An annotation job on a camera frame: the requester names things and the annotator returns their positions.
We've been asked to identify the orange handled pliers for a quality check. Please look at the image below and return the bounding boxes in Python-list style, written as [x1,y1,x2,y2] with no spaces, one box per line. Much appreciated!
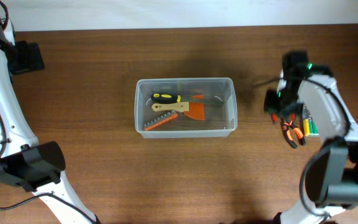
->
[271,113,296,123]

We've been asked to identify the orange black long-nose pliers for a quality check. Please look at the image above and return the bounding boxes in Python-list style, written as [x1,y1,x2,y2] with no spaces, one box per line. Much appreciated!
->
[280,119,307,149]

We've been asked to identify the orange scraper with wooden handle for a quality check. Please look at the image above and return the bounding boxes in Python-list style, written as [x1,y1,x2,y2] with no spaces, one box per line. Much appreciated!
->
[152,101,205,121]

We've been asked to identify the orange perforated cylinder tool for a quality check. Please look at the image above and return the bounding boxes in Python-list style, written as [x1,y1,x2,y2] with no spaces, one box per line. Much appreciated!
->
[144,110,178,131]

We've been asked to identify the yellow black handled file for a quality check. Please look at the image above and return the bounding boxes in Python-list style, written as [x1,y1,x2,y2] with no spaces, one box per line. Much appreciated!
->
[151,93,223,105]

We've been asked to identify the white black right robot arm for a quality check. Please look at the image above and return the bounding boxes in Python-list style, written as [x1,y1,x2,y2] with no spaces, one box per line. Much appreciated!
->
[264,51,358,224]

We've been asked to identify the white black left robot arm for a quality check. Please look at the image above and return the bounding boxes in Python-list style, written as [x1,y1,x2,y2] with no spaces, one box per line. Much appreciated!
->
[0,1,99,223]

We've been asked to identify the clear plastic container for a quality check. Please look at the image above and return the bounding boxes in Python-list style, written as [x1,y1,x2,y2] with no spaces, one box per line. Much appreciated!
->
[134,77,238,139]

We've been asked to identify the clear case coloured screwdrivers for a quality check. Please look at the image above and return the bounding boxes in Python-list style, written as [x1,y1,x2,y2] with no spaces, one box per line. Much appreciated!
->
[302,105,319,137]

